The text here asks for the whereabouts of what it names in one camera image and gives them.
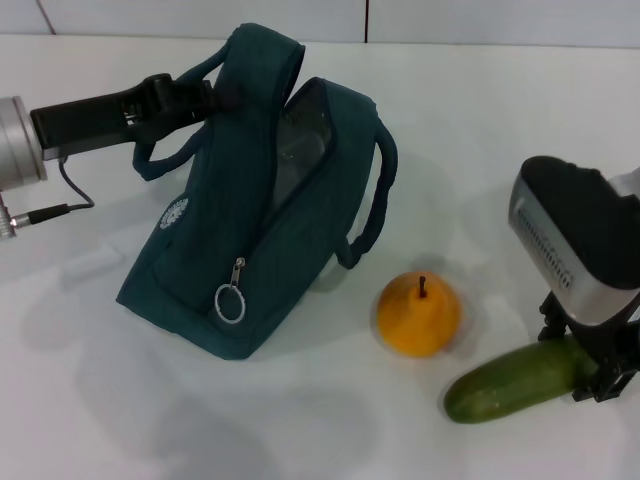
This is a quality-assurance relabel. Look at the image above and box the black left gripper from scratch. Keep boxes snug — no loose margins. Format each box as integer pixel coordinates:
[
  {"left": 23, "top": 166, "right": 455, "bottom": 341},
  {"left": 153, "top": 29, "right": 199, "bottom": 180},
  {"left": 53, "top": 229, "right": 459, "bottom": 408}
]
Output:
[{"left": 29, "top": 73, "right": 247, "bottom": 164}]

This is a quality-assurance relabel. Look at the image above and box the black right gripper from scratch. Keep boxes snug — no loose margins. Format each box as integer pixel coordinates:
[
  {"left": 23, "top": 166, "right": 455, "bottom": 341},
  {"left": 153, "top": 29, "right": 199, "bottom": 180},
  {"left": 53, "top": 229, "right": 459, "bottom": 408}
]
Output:
[{"left": 538, "top": 291, "right": 640, "bottom": 404}]

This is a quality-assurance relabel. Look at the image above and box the green cucumber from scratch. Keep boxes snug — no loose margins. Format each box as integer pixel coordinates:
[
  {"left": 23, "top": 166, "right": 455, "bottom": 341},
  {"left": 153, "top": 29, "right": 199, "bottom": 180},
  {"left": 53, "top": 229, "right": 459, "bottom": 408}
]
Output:
[{"left": 444, "top": 335, "right": 600, "bottom": 426}]

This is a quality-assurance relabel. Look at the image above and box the clear blue-rimmed food container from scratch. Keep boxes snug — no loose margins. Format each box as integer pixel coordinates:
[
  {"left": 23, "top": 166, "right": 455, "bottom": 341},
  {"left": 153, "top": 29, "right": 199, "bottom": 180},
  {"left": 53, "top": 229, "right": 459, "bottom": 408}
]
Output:
[{"left": 272, "top": 82, "right": 337, "bottom": 214}]

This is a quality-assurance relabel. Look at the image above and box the dark teal lunch bag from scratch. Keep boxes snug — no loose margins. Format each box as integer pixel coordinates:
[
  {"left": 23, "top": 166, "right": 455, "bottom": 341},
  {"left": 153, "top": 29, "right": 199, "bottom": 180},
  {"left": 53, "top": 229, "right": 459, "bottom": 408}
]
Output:
[{"left": 115, "top": 21, "right": 401, "bottom": 362}]

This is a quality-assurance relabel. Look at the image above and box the yellow orange pear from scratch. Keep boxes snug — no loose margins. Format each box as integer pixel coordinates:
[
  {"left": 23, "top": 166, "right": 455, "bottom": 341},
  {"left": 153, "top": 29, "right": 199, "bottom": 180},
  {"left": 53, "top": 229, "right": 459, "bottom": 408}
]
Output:
[{"left": 376, "top": 271, "right": 463, "bottom": 358}]

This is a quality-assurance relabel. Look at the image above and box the grey left arm cable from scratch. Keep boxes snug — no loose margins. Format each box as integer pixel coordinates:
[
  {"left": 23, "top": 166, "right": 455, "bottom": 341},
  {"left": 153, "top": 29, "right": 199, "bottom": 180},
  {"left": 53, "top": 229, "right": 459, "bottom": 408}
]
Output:
[{"left": 0, "top": 153, "right": 97, "bottom": 242}]

